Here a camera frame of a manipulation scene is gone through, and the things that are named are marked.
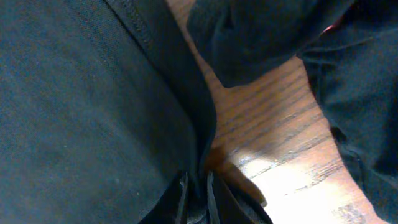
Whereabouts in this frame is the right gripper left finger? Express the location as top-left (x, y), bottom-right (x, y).
top-left (139, 172), bottom-right (188, 224)

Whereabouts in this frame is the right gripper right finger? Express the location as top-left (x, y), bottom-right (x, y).
top-left (206, 172), bottom-right (273, 224)

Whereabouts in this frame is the black t-shirt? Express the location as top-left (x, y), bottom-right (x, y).
top-left (1, 0), bottom-right (216, 223)

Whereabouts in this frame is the black clothes pile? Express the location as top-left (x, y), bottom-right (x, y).
top-left (187, 0), bottom-right (397, 223)

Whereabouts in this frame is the pink garment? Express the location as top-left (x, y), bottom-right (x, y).
top-left (322, 14), bottom-right (345, 33)

